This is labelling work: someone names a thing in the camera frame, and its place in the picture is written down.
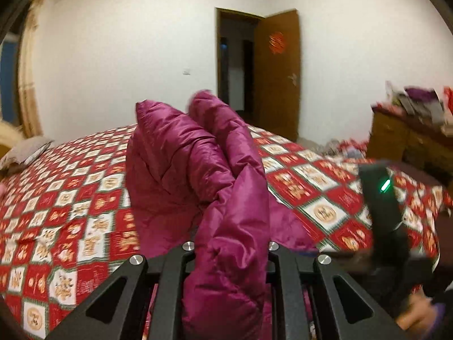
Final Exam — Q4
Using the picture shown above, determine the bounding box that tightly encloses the wooden dresser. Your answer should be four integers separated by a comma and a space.
368, 108, 453, 188

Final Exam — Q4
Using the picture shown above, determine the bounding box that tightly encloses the striped grey pillow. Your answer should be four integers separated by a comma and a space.
0, 138, 54, 171

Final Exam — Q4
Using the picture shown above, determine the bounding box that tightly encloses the wooden headboard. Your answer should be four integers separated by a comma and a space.
0, 118, 23, 153

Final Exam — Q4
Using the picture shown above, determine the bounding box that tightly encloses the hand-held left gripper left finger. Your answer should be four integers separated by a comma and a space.
46, 241, 196, 340

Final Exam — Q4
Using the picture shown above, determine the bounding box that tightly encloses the red paper door decoration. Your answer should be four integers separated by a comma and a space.
269, 32, 285, 55

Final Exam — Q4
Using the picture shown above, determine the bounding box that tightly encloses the brown wooden door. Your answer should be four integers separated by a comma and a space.
254, 10, 301, 142

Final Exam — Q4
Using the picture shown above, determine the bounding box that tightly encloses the narrow beige floral curtain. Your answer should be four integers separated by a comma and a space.
18, 0, 50, 139

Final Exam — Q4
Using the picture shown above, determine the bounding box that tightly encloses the window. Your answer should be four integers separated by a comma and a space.
0, 32, 22, 128

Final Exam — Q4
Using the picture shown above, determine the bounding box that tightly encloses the magenta puffer jacket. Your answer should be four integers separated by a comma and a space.
125, 90, 317, 340

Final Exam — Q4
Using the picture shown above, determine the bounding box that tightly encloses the person's right hand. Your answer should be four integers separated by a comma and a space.
394, 292, 446, 335

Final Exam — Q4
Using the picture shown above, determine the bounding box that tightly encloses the red patterned bed sheet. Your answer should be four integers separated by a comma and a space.
0, 122, 453, 340

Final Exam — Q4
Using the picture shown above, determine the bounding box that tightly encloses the purple garment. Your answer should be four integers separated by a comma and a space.
405, 86, 437, 103

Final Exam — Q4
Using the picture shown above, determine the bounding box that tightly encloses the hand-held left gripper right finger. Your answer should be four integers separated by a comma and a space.
267, 241, 413, 340

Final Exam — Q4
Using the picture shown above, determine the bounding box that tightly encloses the brown door frame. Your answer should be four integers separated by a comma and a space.
215, 7, 266, 112

